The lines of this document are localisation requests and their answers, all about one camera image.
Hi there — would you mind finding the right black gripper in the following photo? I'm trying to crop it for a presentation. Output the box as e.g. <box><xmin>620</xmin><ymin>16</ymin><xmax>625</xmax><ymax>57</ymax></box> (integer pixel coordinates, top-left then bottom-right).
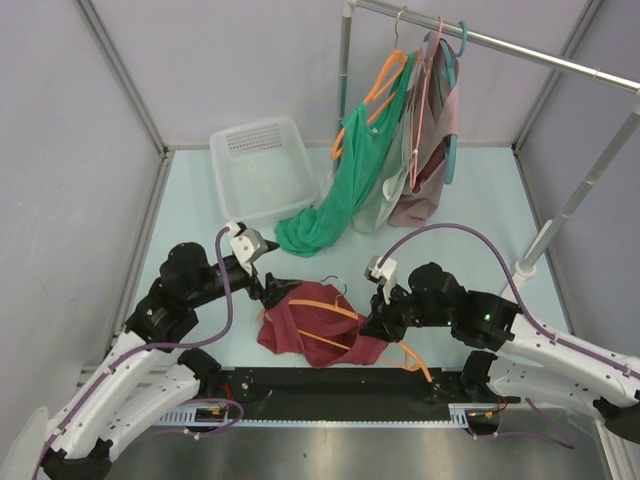
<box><xmin>359</xmin><ymin>281</ymin><xmax>453</xmax><ymax>343</ymax></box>

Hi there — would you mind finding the red tank top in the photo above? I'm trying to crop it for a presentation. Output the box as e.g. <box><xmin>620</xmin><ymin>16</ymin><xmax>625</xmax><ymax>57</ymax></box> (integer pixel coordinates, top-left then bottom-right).
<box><xmin>256</xmin><ymin>280</ymin><xmax>392</xmax><ymax>370</ymax></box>

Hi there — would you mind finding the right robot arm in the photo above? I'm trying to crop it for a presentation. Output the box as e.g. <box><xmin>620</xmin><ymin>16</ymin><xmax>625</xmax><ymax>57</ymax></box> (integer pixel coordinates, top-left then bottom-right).
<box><xmin>360</xmin><ymin>258</ymin><xmax>639</xmax><ymax>443</ymax></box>

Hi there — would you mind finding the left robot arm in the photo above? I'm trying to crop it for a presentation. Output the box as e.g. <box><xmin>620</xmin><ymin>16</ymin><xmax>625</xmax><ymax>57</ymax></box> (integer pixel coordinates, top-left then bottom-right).
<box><xmin>36</xmin><ymin>223</ymin><xmax>279</xmax><ymax>479</ymax></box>

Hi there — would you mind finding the pink hanger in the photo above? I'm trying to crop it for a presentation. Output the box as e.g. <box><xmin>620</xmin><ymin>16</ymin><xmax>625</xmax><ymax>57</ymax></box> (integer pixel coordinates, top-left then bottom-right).
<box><xmin>409</xmin><ymin>16</ymin><xmax>444</xmax><ymax>191</ymax></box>

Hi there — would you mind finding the orange hanger with green shirt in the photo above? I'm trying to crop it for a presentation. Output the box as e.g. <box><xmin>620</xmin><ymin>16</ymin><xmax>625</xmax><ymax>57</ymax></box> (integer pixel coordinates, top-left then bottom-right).
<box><xmin>331</xmin><ymin>1</ymin><xmax>408</xmax><ymax>167</ymax></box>

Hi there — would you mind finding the teal hanger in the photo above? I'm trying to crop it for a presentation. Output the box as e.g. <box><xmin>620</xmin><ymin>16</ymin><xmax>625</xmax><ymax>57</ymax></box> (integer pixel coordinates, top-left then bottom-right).
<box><xmin>421</xmin><ymin>21</ymin><xmax>468</xmax><ymax>185</ymax></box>

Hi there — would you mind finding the white plastic basket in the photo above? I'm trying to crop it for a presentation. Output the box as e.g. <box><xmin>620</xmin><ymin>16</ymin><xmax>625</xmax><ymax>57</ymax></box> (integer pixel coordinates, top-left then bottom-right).
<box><xmin>209</xmin><ymin>117</ymin><xmax>320</xmax><ymax>224</ymax></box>

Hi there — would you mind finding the white hanging garment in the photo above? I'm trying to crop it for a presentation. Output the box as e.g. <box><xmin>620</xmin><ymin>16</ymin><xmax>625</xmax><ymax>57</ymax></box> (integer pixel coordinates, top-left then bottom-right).
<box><xmin>352</xmin><ymin>113</ymin><xmax>411</xmax><ymax>233</ymax></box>

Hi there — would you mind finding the metal clothes rack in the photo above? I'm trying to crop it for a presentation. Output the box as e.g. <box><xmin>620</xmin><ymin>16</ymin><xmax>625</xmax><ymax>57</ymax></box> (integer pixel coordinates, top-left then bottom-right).
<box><xmin>337</xmin><ymin>1</ymin><xmax>639</xmax><ymax>299</ymax></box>

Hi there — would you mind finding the green hanging shirt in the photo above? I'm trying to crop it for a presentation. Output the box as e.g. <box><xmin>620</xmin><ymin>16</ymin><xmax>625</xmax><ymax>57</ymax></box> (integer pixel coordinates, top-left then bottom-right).
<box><xmin>275</xmin><ymin>50</ymin><xmax>418</xmax><ymax>257</ymax></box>

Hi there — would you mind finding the mauve hanging garment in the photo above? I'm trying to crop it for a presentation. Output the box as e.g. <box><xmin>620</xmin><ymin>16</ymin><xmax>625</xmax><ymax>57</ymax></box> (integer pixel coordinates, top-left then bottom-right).
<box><xmin>388</xmin><ymin>33</ymin><xmax>459</xmax><ymax>227</ymax></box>

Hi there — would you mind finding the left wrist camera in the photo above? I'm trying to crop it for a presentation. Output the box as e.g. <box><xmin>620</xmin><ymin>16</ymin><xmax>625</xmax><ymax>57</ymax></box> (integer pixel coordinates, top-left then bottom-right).
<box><xmin>226</xmin><ymin>222</ymin><xmax>267</xmax><ymax>276</ymax></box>

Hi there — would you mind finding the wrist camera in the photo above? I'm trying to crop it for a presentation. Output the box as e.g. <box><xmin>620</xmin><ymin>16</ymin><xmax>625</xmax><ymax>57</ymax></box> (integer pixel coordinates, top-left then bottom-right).
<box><xmin>226</xmin><ymin>222</ymin><xmax>267</xmax><ymax>276</ymax></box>
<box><xmin>364</xmin><ymin>256</ymin><xmax>398</xmax><ymax>305</ymax></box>

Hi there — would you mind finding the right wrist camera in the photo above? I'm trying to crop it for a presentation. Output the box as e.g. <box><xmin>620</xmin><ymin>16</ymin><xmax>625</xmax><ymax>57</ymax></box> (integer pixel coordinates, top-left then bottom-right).
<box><xmin>364</xmin><ymin>256</ymin><xmax>398</xmax><ymax>305</ymax></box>

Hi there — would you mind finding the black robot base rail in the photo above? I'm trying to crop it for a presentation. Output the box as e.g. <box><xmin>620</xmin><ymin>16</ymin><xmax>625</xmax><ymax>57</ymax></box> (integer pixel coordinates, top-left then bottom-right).
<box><xmin>99</xmin><ymin>349</ymin><xmax>526</xmax><ymax>436</ymax></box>

